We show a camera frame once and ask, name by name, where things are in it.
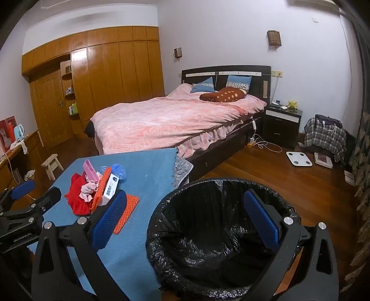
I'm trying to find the pink blanket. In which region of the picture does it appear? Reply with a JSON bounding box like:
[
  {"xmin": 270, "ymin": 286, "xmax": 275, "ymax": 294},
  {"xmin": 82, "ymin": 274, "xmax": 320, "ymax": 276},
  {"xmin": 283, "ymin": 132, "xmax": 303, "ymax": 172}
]
[{"xmin": 89, "ymin": 82, "xmax": 268, "ymax": 160}]

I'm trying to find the blue plastic bag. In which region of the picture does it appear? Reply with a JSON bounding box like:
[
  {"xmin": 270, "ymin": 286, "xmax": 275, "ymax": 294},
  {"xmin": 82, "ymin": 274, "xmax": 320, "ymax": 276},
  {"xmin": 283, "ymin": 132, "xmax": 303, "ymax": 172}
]
[{"xmin": 111, "ymin": 163, "xmax": 128, "ymax": 183}]

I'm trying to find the black and white nightstand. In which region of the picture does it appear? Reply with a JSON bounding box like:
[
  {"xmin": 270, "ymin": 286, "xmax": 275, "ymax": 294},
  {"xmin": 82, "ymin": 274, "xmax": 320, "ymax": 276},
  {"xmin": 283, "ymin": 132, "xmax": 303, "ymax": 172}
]
[{"xmin": 262, "ymin": 101, "xmax": 303, "ymax": 151}]

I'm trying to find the small orange mesh piece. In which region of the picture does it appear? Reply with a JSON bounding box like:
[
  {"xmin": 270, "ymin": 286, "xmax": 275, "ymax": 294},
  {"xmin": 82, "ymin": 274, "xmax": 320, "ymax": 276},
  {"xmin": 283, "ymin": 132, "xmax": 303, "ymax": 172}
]
[{"xmin": 90, "ymin": 166, "xmax": 113, "ymax": 211}]

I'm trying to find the blue table cover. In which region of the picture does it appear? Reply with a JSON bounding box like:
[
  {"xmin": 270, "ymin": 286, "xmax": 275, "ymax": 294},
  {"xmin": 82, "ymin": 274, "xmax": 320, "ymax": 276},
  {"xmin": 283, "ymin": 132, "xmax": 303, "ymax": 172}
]
[{"xmin": 35, "ymin": 147, "xmax": 181, "ymax": 301}]

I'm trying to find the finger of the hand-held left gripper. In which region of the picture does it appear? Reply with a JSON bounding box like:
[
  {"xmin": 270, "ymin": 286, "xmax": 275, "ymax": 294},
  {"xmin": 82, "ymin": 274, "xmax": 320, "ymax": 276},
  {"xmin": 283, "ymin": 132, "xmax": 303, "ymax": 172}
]
[
  {"xmin": 6, "ymin": 187, "xmax": 62, "ymax": 221},
  {"xmin": 0, "ymin": 179, "xmax": 37, "ymax": 209}
]

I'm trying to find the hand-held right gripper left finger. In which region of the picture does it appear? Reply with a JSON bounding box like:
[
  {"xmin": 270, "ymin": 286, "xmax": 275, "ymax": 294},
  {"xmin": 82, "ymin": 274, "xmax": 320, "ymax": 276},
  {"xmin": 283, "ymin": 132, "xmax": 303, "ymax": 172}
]
[{"xmin": 30, "ymin": 189, "xmax": 130, "ymax": 301}]

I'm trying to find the white bathroom scale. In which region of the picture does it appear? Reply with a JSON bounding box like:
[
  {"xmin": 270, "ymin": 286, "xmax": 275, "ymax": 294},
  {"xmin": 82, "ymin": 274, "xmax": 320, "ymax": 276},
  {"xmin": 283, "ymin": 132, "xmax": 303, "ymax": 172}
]
[{"xmin": 286, "ymin": 151, "xmax": 313, "ymax": 167}]

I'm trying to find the scale with dark red centre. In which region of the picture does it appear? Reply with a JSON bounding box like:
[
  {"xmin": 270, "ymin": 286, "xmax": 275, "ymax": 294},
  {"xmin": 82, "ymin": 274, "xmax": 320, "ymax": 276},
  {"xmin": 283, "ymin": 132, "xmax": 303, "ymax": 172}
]
[{"xmin": 314, "ymin": 152, "xmax": 333, "ymax": 168}]

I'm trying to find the dark backpack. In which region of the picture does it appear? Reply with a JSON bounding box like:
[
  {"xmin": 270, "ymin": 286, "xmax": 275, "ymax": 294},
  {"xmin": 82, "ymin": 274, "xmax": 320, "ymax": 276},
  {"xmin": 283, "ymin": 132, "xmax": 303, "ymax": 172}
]
[{"xmin": 314, "ymin": 114, "xmax": 343, "ymax": 128}]

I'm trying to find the brown dotted pillow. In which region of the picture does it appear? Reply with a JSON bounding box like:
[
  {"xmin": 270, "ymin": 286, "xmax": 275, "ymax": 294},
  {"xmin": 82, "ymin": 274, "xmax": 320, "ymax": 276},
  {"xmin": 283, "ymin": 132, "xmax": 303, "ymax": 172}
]
[{"xmin": 199, "ymin": 88, "xmax": 247, "ymax": 104}]

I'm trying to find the small wooden stool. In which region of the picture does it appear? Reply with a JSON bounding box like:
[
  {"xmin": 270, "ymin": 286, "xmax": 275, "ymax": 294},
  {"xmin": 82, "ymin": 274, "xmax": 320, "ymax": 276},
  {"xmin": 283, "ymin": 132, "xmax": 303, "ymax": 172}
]
[{"xmin": 41, "ymin": 154, "xmax": 64, "ymax": 181}]

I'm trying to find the pink plastic toy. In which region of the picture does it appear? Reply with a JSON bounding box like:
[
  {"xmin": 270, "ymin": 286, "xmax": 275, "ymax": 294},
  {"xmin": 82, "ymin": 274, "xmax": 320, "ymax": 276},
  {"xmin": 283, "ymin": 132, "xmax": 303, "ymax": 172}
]
[{"xmin": 82, "ymin": 159, "xmax": 102, "ymax": 186}]

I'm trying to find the wooden wardrobe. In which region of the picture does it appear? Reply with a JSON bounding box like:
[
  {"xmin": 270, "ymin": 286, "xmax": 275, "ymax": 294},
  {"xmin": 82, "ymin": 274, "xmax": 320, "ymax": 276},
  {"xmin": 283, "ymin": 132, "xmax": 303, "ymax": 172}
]
[{"xmin": 21, "ymin": 25, "xmax": 166, "ymax": 151}]

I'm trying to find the plaid cloth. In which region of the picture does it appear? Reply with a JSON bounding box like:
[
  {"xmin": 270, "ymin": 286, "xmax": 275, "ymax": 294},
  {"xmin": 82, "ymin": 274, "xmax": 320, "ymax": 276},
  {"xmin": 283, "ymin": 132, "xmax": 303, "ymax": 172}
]
[{"xmin": 303, "ymin": 117, "xmax": 347, "ymax": 163}]

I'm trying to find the red picture frame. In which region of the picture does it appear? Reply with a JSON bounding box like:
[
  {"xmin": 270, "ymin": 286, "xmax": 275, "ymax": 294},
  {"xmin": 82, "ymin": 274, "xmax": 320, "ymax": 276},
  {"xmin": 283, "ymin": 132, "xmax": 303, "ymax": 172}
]
[{"xmin": 0, "ymin": 116, "xmax": 16, "ymax": 152}]

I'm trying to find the grey quilted cloth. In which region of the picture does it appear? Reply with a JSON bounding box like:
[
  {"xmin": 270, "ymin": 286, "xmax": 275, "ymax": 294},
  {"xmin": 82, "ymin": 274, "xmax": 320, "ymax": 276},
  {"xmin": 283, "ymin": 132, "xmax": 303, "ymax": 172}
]
[{"xmin": 172, "ymin": 150, "xmax": 194, "ymax": 188}]

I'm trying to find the dark patterned curtain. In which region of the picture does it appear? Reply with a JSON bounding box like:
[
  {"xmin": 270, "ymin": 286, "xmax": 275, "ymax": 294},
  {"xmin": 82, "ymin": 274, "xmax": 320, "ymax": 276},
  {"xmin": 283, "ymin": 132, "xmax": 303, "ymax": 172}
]
[{"xmin": 337, "ymin": 0, "xmax": 370, "ymax": 278}]

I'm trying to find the red knit glove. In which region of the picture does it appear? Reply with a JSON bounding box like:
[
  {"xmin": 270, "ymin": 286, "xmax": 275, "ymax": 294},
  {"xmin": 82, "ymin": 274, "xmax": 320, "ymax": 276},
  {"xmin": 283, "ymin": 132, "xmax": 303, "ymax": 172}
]
[{"xmin": 64, "ymin": 172, "xmax": 99, "ymax": 216}]

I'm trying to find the light blue kettle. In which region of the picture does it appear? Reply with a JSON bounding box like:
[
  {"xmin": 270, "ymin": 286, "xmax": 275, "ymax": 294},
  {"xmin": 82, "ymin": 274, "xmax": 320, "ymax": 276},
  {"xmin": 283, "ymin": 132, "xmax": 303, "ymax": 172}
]
[{"xmin": 13, "ymin": 124, "xmax": 26, "ymax": 142}]

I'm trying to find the orange mesh mat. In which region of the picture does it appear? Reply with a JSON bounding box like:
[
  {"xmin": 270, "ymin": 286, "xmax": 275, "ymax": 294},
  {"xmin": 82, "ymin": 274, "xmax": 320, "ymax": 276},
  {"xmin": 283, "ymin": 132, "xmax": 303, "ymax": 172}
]
[{"xmin": 112, "ymin": 194, "xmax": 140, "ymax": 235}]

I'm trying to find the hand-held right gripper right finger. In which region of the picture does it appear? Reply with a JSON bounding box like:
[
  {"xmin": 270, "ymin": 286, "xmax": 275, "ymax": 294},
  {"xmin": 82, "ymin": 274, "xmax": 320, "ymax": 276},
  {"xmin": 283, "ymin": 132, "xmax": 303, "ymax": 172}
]
[{"xmin": 243, "ymin": 189, "xmax": 340, "ymax": 301}]

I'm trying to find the dark wooden bed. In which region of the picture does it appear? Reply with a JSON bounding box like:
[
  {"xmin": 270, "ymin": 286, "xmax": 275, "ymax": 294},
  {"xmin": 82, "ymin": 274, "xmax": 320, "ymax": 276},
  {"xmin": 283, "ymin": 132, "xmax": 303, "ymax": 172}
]
[{"xmin": 84, "ymin": 65, "xmax": 272, "ymax": 183}]

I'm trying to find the wooden side cabinet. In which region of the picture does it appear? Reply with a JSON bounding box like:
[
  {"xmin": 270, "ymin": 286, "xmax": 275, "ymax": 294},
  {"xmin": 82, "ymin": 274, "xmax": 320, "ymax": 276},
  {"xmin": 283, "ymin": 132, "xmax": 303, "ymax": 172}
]
[{"xmin": 0, "ymin": 130, "xmax": 44, "ymax": 203}]

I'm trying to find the air conditioner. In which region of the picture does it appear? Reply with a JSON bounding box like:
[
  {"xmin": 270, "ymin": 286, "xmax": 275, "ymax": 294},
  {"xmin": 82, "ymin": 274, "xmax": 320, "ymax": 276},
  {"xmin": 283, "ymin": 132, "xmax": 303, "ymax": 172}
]
[{"xmin": 286, "ymin": 0, "xmax": 340, "ymax": 8}]

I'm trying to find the blue pillow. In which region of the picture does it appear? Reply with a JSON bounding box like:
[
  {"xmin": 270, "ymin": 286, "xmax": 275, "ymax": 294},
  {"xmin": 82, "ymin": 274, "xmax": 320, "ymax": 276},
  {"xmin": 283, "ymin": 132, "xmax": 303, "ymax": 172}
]
[
  {"xmin": 225, "ymin": 75, "xmax": 252, "ymax": 90},
  {"xmin": 189, "ymin": 77, "xmax": 216, "ymax": 94}
]

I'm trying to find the white card booklet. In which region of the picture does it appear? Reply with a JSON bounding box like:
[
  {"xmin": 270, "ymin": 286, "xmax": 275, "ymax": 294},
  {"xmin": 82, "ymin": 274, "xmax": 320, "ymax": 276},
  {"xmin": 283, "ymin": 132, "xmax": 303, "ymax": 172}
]
[{"xmin": 97, "ymin": 174, "xmax": 120, "ymax": 207}]

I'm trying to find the trash bin with black bag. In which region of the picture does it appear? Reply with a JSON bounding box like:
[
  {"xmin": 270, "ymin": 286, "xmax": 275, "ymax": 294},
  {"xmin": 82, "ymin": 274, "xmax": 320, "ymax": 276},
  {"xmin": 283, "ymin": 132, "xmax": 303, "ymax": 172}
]
[{"xmin": 146, "ymin": 178, "xmax": 302, "ymax": 301}]

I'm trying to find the white cable with switch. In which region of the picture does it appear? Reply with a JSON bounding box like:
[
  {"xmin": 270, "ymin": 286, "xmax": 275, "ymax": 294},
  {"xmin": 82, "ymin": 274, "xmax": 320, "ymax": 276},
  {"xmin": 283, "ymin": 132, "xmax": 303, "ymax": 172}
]
[{"xmin": 251, "ymin": 116, "xmax": 282, "ymax": 152}]

